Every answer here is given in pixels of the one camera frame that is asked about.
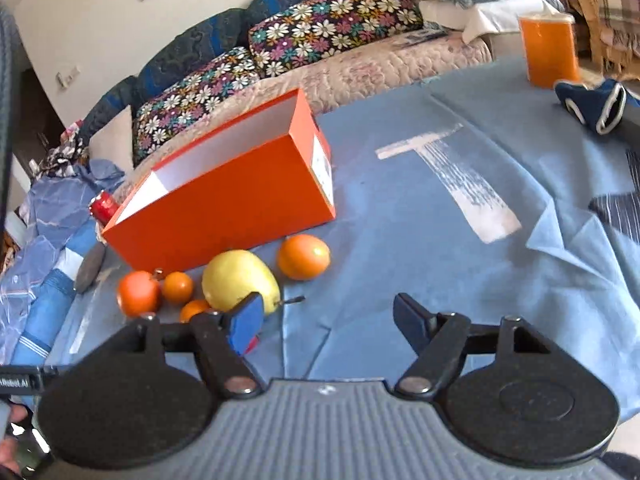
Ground grey round disc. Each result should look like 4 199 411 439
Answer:
74 244 107 294

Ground colourful crumpled cloth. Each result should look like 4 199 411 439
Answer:
37 120 92 179

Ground blue patchwork tablecloth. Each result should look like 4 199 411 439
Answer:
10 55 640 392

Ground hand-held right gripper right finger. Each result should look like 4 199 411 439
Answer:
393 292 547 399

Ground yellow pear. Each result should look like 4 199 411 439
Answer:
201 250 281 317

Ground plaid blanket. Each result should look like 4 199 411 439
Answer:
590 0 640 81

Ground black rectangular bar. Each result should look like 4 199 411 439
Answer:
617 104 640 145

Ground magazines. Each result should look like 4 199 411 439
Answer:
400 29 449 44

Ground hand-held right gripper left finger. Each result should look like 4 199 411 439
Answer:
134 291 266 399

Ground person's left hand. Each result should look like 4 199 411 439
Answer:
0 402 32 479

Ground small tangerine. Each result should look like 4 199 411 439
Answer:
179 299 211 324
160 271 195 305

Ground dark strap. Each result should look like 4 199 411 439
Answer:
0 4 17 233

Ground orange cylindrical container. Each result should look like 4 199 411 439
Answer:
517 12 581 89

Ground orange cardboard box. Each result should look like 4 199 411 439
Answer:
102 87 336 274

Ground red drink can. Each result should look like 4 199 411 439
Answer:
90 190 121 224

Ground white pillow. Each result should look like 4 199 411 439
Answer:
89 105 135 171

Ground wicker chair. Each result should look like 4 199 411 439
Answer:
570 0 640 82

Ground white folded bedding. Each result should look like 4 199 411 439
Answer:
417 0 564 44

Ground blue striped cloth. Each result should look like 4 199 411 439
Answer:
0 157 127 367

